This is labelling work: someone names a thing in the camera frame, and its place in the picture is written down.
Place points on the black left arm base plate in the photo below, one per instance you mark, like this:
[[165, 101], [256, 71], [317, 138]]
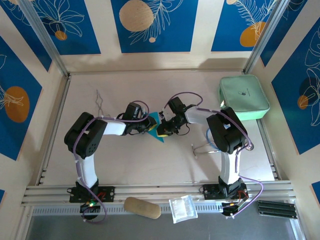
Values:
[[107, 193]]

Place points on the blue paper sheet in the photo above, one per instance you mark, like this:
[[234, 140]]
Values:
[[153, 116]]

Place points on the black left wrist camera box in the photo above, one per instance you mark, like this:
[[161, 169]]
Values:
[[133, 110]]

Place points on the white plastic pouch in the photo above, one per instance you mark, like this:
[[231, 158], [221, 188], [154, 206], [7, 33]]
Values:
[[182, 208]]

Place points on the small black circuit board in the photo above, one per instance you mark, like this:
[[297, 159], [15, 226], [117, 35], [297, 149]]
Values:
[[90, 208], [231, 208]]

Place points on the aluminium table side rail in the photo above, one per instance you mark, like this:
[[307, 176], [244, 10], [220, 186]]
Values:
[[55, 130], [269, 155]]

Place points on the mint green zip case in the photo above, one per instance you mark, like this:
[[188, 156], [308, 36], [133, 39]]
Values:
[[242, 97]]

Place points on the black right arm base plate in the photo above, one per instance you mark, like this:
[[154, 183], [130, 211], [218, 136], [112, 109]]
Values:
[[210, 191]]

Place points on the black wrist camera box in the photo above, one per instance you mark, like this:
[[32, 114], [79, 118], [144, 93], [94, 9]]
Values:
[[176, 105], [133, 110]]

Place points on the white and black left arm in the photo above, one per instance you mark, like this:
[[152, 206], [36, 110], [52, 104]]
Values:
[[87, 136]]

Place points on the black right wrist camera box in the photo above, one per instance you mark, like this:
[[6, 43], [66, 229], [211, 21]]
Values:
[[176, 105]]

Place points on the aluminium frame post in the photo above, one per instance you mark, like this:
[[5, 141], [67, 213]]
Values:
[[42, 37], [265, 37]]

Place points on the black ribbed block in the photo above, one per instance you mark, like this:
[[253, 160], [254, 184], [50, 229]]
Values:
[[277, 209]]

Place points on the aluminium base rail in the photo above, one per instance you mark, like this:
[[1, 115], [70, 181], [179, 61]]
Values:
[[155, 192]]

